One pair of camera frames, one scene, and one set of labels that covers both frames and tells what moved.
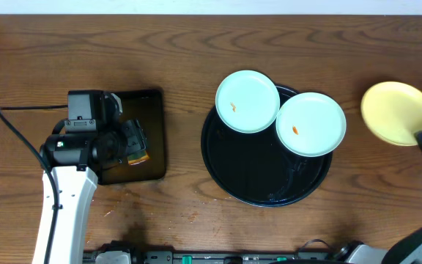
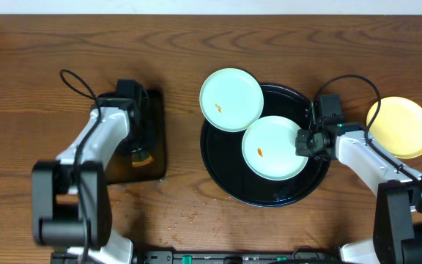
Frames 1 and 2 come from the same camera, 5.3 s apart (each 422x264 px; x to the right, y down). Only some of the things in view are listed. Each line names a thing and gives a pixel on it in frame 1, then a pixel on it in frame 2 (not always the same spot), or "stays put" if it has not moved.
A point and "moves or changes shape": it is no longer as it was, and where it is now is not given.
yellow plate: [395, 111] moves or changes shape
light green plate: [311, 125] moves or changes shape
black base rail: [168, 257] stays put
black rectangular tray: [147, 106] stays put
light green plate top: [247, 101] moves or changes shape
